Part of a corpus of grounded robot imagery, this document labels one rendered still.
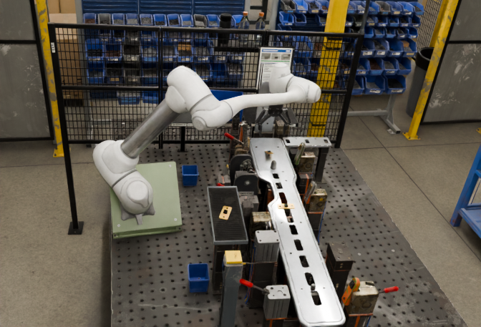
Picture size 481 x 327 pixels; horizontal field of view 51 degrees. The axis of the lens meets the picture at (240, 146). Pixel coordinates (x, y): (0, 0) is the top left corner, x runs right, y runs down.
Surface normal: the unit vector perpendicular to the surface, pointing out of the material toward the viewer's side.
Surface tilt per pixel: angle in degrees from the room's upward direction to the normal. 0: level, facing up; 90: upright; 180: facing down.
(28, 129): 87
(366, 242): 0
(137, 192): 47
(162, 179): 42
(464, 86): 90
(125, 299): 0
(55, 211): 0
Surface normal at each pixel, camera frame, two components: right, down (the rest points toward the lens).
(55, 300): 0.08, -0.84
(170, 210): 0.23, -0.27
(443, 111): 0.25, 0.54
